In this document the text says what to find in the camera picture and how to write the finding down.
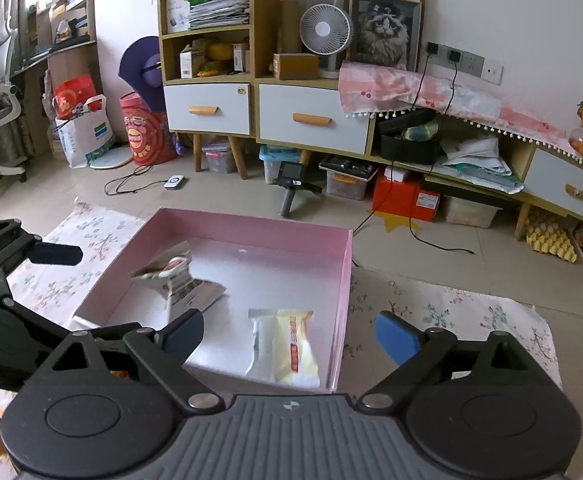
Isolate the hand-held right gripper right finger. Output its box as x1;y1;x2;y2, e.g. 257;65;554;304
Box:
355;310;543;411

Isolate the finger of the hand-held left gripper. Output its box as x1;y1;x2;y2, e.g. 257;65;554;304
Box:
1;296;137;342
0;219;84;311

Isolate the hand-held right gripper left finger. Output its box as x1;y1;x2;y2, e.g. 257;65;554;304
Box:
41;309;223;415

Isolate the pink cardboard box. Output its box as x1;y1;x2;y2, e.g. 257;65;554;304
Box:
68;207;355;393

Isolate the floral mat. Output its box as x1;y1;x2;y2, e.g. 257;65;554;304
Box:
0;200;562;480

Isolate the yellow and white snack packet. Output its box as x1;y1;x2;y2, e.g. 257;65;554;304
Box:
245;308;321;388

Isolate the round white scale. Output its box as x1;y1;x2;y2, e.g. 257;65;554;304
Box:
90;147;134;171

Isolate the white paper bag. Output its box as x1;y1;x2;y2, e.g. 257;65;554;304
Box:
54;95;117;170

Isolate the red cardboard box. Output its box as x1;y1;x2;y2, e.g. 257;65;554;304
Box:
371;167;442;223

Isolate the large clear storage box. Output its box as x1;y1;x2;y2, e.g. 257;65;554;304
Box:
444;195;502;228

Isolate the red patterned bag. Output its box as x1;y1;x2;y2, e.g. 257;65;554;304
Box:
119;91;174;166

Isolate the red gift bag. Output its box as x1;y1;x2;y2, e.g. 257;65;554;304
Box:
52;75;97;121

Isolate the clear storage box orange latch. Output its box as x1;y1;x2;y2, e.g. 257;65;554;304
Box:
319;155;379;201

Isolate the small clear storage box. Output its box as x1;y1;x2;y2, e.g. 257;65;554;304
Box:
202;142;234;173

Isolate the yellow egg carton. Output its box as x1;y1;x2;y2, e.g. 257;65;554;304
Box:
526;220;578;264

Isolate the black storage box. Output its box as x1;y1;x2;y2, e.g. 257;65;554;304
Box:
375;108;445;165

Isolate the blue lid storage box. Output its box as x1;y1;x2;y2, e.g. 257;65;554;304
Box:
260;145;305;185

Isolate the pile of papers and bags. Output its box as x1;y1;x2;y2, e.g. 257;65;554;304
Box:
439;132;525;196

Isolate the wooden desk with shelves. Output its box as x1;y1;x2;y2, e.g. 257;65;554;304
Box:
11;0;103;161

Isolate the purple hat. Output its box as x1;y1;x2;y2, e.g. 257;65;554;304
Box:
118;36;164;113

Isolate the low wooden cabinet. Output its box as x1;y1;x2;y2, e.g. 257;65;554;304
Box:
256;77;583;241

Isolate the small white carton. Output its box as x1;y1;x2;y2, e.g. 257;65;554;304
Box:
180;45;205;79

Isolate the pink tasselled cloth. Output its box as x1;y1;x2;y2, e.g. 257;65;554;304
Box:
339;60;583;163

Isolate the yellow round object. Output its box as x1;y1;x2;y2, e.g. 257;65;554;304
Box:
207;42;234;63

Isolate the wooden shelf cabinet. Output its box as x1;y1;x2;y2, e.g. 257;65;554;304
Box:
157;0;283;181

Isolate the white box on shelf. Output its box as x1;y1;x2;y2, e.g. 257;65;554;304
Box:
166;0;192;31

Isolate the brown cardboard box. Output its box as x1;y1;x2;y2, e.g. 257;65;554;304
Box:
272;53;319;81

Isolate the stack of papers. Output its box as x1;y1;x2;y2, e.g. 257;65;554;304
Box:
186;0;250;30

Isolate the framed cat picture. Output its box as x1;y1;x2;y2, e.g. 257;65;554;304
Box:
344;0;427;72

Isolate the small white fan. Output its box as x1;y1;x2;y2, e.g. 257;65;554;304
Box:
300;3;355;79

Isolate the black power cable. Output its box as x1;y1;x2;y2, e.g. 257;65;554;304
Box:
409;57;477;256

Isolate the black handheld camera gimbal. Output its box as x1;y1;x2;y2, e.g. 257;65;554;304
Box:
276;161;322;218

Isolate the white drawer wooden handle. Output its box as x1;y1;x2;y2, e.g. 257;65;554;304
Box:
164;83;251;136
524;146;583;226
258;84;376;156

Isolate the wall power outlet strip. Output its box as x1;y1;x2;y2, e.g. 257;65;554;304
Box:
425;42;503;86

